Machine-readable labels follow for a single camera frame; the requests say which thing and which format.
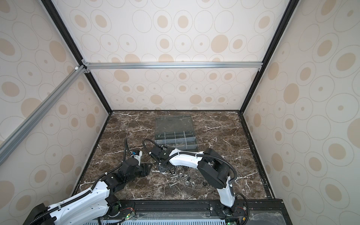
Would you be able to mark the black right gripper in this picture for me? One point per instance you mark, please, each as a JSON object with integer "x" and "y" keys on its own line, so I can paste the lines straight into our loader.
{"x": 163, "y": 163}

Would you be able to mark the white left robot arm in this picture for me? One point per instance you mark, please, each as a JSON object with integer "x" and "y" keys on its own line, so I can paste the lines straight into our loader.
{"x": 97, "y": 201}

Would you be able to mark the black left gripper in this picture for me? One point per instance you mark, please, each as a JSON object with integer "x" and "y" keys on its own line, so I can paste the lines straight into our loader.
{"x": 146, "y": 168}

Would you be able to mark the horizontal aluminium frame bar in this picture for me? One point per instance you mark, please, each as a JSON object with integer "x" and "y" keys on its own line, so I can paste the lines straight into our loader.
{"x": 90, "y": 66}

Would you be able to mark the diagonal aluminium frame bar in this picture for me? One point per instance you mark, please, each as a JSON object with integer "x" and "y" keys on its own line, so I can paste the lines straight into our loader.
{"x": 12, "y": 142}

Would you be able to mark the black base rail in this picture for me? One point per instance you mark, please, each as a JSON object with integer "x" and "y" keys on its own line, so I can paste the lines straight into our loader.
{"x": 205, "y": 212}

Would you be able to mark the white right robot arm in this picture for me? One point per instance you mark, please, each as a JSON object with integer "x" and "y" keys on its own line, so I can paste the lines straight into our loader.
{"x": 215, "y": 169}

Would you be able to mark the clear grey compartment organizer box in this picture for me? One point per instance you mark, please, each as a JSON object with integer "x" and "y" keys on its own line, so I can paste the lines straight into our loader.
{"x": 177, "y": 132}

